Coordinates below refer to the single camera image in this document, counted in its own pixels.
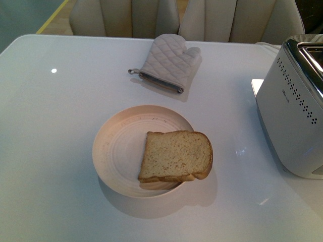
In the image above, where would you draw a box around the beige chair left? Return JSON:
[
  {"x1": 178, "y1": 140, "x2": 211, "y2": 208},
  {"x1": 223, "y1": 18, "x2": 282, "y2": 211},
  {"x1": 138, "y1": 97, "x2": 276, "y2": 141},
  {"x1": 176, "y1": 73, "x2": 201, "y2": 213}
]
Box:
[{"x1": 69, "y1": 0, "x2": 180, "y2": 39}]

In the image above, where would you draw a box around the white chrome toaster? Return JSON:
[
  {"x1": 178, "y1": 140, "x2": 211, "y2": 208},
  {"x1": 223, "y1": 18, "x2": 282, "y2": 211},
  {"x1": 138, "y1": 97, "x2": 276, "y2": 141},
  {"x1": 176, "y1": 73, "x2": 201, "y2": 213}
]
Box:
[{"x1": 256, "y1": 34, "x2": 322, "y2": 179}]

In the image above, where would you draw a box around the beige round plate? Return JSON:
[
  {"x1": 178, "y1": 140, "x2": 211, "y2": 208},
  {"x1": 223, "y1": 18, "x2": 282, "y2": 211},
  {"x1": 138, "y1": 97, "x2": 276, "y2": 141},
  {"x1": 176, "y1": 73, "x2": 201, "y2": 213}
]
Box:
[{"x1": 92, "y1": 105, "x2": 193, "y2": 199}]

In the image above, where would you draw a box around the toasted bread slice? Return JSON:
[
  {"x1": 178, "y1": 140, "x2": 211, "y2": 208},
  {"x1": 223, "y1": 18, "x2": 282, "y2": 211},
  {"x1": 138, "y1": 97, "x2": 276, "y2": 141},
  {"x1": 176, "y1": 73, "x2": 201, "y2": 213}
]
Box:
[{"x1": 138, "y1": 131, "x2": 213, "y2": 183}]

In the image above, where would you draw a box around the beige chair right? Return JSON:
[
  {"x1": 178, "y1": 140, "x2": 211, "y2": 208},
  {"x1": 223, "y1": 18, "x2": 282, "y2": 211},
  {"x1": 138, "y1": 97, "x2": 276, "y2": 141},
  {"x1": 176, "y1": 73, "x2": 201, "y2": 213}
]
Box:
[{"x1": 179, "y1": 0, "x2": 305, "y2": 45}]

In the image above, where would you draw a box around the beige chair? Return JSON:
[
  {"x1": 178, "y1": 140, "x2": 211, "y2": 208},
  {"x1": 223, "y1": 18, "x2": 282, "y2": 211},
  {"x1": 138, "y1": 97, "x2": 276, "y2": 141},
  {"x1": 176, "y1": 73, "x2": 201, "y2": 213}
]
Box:
[
  {"x1": 69, "y1": 0, "x2": 180, "y2": 39},
  {"x1": 179, "y1": 0, "x2": 305, "y2": 45}
]

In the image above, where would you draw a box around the grey quilted oven mitt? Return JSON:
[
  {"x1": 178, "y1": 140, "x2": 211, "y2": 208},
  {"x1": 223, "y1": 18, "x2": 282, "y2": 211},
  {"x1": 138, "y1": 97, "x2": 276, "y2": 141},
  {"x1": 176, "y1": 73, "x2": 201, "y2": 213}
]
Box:
[{"x1": 128, "y1": 34, "x2": 201, "y2": 93}]

